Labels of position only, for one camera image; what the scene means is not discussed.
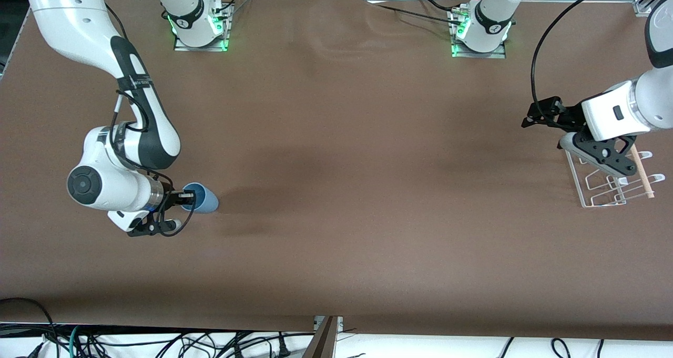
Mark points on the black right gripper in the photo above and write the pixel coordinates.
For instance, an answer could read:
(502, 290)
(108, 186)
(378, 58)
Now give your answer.
(170, 196)

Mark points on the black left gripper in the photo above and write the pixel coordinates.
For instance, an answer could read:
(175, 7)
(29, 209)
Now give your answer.
(570, 113)

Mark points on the blue plastic cup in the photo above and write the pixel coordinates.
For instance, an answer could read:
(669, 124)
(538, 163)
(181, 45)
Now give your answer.
(206, 200)

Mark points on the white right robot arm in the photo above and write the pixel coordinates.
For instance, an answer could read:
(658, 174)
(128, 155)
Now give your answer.
(68, 11)

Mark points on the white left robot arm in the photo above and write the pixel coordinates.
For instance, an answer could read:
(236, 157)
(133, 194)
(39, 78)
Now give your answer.
(652, 95)

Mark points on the wooden rack rod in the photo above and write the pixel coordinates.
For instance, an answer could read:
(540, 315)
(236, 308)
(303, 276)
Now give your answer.
(645, 179)

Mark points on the aluminium corner extrusion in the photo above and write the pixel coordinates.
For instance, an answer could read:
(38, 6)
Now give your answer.
(644, 6)

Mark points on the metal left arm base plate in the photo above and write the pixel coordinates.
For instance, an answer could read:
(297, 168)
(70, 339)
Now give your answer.
(499, 54)

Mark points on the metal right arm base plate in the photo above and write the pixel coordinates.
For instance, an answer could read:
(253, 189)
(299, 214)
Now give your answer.
(181, 46)

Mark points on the aluminium table frame beam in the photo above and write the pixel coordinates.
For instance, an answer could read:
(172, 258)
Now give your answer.
(323, 339)

